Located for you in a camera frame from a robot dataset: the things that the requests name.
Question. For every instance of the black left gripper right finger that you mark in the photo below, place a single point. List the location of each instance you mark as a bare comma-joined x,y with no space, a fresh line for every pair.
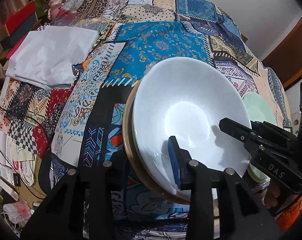
241,214

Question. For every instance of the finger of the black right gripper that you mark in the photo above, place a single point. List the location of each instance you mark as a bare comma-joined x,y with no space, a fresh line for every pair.
240,132

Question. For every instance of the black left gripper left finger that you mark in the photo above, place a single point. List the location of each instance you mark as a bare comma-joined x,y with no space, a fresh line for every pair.
92,197

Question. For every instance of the white patterned bowl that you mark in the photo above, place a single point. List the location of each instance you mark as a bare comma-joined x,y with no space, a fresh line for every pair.
186,98

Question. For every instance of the pink ceramic bowl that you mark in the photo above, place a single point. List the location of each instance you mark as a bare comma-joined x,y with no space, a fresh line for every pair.
133,153

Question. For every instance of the right hand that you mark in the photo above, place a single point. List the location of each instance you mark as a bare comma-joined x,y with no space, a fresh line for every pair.
273,192

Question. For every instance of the green ceramic bowl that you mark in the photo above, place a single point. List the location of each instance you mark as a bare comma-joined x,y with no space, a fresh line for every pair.
258,110

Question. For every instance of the blue patchwork quilt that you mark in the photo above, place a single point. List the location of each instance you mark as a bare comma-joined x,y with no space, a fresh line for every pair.
82,125

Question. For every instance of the folded white cloth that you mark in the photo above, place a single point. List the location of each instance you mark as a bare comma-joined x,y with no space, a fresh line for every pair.
45,57

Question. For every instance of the red box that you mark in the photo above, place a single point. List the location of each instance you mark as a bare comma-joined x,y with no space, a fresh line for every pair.
14,21

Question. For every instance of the pink bunny figurine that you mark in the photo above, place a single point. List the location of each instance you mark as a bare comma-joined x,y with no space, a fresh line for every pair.
54,7

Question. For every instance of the wooden door frame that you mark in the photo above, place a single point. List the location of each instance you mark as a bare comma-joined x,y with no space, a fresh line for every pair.
286,58

